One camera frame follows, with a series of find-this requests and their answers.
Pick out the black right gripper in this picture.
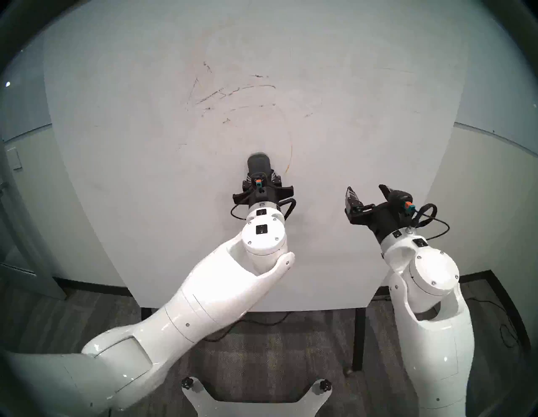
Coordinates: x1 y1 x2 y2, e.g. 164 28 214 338
343 184 415 244

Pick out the large white whiteboard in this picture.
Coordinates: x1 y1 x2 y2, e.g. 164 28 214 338
44 0 468 311

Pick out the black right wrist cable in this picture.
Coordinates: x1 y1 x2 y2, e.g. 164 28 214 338
409 203 451 241

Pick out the wall glass board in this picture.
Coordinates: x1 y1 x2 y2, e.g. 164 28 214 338
0 46 54 141
453 55 538 160

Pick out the dark grey whiteboard eraser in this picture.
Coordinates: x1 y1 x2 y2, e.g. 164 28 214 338
247 154 273 177

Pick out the glass door with grey frame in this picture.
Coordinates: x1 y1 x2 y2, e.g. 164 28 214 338
0 139 68 300

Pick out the looped black floor cable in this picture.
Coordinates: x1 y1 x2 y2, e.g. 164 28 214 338
462 294 522 347

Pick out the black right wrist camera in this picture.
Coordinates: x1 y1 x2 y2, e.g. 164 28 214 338
389 190 415 216

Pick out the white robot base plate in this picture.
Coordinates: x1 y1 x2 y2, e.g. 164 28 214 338
181 377 332 417

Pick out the black floor cable under board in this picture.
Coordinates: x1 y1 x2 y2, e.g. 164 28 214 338
206 311 291 342

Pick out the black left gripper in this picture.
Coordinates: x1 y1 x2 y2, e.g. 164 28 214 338
232 170 295 210

